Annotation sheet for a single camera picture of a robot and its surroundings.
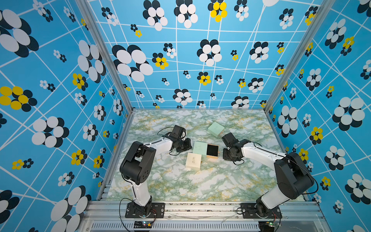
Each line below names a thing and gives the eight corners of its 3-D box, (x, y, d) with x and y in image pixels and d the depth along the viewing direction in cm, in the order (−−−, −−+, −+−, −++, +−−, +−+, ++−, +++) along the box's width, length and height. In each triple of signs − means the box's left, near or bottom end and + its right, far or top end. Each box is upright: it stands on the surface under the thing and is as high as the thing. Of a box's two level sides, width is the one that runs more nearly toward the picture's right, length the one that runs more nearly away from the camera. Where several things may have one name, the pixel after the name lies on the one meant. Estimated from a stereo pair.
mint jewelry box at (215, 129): (207, 131, 108) (207, 128, 106) (214, 124, 113) (214, 121, 110) (216, 137, 105) (217, 135, 102) (223, 129, 109) (224, 127, 107)
